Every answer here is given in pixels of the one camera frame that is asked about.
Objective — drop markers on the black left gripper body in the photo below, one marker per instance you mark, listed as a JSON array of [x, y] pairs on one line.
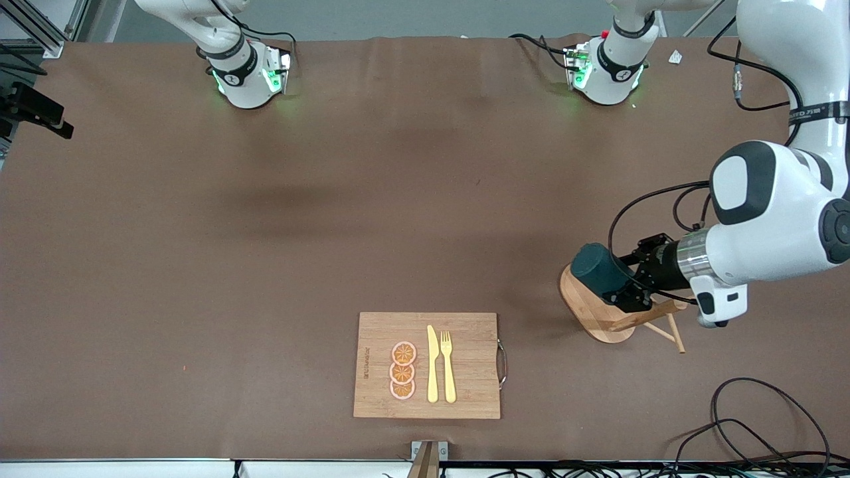
[[654, 268]]

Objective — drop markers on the dark green ribbed cup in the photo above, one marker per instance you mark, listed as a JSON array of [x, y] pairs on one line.
[[594, 265]]

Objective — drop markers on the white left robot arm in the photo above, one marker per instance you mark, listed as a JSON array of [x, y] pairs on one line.
[[777, 199]]

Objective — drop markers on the wooden mug tree stand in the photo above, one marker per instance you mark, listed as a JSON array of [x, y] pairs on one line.
[[584, 312]]

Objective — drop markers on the bamboo cutting board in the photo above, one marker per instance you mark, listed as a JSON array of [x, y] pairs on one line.
[[465, 332]]

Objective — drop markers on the yellow plastic fork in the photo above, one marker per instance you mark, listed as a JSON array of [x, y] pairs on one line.
[[449, 378]]

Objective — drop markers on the small white paper scrap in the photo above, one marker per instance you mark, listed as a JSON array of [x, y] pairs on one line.
[[675, 57]]

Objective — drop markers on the yellow plastic knife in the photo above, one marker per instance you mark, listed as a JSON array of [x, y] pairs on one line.
[[432, 372]]

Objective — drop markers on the toy orange slice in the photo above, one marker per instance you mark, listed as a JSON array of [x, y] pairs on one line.
[[404, 352], [402, 374], [402, 390]]

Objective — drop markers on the brown table cover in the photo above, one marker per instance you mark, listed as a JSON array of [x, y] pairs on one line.
[[199, 398]]

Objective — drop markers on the aluminium frame profile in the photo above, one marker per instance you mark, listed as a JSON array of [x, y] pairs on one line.
[[46, 43]]

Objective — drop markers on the metal table edge bracket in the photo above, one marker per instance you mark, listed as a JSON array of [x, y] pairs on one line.
[[428, 458]]

